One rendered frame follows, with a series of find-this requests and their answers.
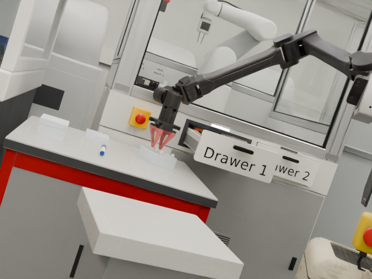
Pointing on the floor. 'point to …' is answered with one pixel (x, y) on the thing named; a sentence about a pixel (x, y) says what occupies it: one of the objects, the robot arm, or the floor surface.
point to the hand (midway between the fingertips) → (156, 146)
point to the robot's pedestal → (148, 242)
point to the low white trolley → (19, 202)
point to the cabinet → (249, 213)
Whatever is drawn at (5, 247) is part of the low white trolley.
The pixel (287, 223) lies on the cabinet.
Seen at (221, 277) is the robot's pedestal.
